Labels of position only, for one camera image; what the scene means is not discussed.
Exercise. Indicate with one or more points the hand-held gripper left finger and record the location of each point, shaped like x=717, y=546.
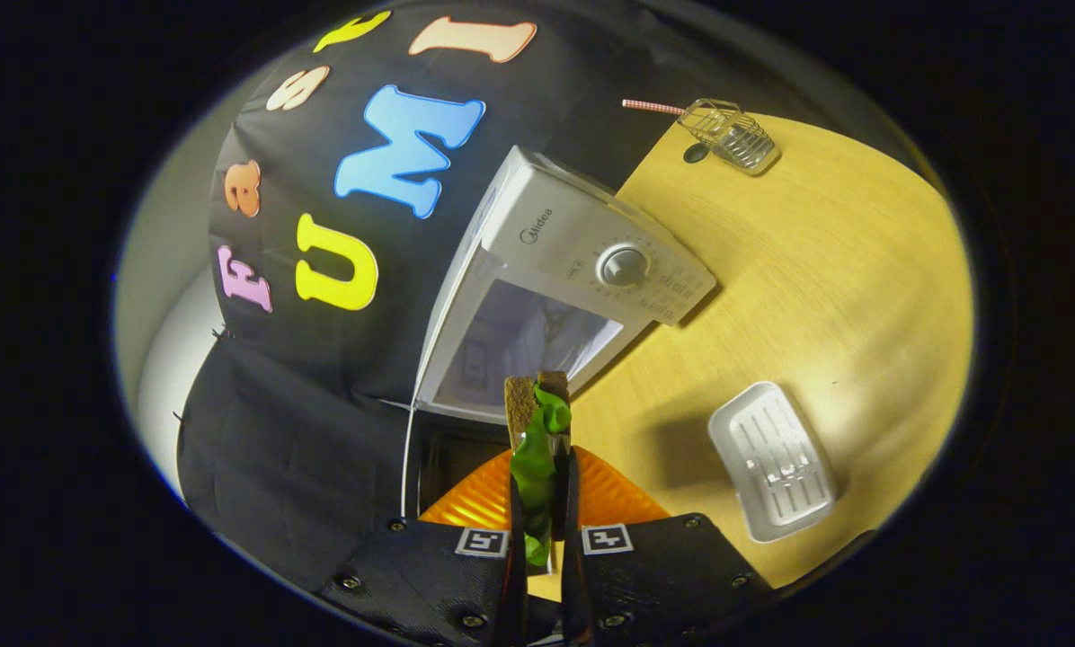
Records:
x=518, y=557

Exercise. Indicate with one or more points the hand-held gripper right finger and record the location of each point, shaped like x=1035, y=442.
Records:
x=572, y=557

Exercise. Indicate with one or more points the brown bread lettuce sandwich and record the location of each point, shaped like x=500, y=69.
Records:
x=537, y=467

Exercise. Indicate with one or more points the white microwave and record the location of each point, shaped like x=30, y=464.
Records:
x=573, y=225

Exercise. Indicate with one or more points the white ribbed tray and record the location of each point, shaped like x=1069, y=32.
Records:
x=771, y=458

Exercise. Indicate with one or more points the black round table grommet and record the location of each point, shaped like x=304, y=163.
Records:
x=696, y=154

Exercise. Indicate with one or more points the red striped straw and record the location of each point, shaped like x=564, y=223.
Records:
x=650, y=106

